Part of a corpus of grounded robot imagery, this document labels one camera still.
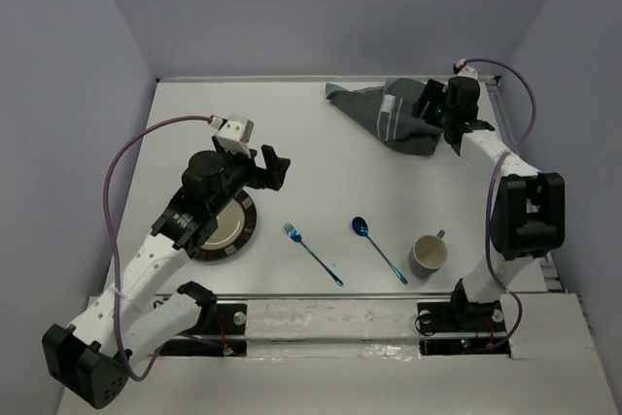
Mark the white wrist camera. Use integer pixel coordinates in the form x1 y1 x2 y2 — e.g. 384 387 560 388
452 59 479 81
216 116 254 157

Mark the dark rimmed dinner plate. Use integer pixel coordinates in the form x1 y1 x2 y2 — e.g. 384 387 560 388
195 190 258 262

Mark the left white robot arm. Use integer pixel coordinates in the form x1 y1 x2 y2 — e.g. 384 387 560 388
42 145 291 409

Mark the blue metal spoon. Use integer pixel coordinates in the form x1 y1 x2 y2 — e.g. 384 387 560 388
351 216 408 285

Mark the blue metal fork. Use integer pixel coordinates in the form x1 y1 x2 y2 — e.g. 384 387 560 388
284 223 344 287

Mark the grey striped cloth placemat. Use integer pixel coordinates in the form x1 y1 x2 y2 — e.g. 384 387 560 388
325 78 442 156

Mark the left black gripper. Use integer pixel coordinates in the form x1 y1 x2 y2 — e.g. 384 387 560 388
209 133 290 215

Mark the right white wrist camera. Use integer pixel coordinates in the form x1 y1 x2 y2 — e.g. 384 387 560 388
452 59 479 81

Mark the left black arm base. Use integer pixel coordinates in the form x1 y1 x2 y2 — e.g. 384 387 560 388
159 302 248 358

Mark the purple ceramic mug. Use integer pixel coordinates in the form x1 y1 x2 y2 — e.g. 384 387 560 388
408 230 448 278

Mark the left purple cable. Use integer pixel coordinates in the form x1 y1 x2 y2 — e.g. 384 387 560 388
102 115 229 383

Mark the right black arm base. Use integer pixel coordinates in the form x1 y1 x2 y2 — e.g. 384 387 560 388
414 301 511 357

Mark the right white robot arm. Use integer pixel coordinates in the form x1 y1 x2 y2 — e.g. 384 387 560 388
413 75 565 329

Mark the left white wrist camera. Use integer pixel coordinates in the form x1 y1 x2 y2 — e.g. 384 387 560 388
216 116 254 157

